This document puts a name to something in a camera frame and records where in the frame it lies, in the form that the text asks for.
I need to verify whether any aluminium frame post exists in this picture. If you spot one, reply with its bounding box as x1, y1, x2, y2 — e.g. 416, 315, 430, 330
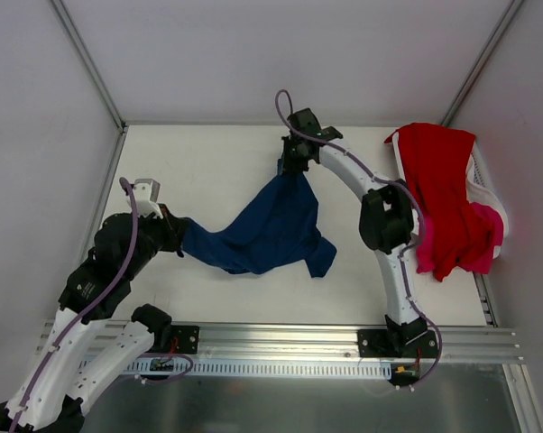
48, 0, 126, 132
440, 0, 526, 127

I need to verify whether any pink t shirt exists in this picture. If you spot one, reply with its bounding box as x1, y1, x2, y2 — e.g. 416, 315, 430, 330
416, 203, 504, 281

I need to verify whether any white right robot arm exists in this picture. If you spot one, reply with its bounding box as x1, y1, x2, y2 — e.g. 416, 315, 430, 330
279, 108, 428, 358

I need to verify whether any white laundry basket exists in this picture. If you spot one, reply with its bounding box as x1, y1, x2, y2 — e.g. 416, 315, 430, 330
384, 130, 510, 239

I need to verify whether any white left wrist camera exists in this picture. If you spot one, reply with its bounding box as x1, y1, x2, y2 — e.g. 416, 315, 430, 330
131, 179, 161, 217

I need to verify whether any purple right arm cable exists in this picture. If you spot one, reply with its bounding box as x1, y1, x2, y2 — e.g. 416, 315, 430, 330
274, 88, 443, 392

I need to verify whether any aluminium mounting rail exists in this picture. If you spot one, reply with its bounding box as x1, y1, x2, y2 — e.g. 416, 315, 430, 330
174, 322, 525, 364

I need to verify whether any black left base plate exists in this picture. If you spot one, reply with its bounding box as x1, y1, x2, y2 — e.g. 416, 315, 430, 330
163, 325, 200, 355

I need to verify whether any right aluminium frame post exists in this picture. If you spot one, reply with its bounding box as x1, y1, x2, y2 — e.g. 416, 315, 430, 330
440, 0, 526, 127

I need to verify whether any blue t shirt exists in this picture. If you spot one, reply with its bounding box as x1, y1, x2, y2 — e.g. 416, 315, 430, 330
181, 161, 337, 278

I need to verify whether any red t shirt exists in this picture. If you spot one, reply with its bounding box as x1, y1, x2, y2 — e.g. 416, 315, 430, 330
383, 122, 498, 282

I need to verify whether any white slotted cable duct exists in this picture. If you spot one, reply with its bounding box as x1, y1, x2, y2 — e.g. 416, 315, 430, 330
79, 355, 392, 380

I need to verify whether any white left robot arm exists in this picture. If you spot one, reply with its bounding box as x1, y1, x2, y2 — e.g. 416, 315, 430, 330
0, 205, 189, 432

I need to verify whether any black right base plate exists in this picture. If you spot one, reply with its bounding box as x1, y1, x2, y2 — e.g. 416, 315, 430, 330
356, 328, 438, 359

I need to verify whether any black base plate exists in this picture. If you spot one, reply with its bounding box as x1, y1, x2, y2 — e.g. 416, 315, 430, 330
356, 328, 438, 359
163, 325, 200, 355

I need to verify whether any left aluminium frame post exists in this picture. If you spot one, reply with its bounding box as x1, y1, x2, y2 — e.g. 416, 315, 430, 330
48, 0, 126, 132

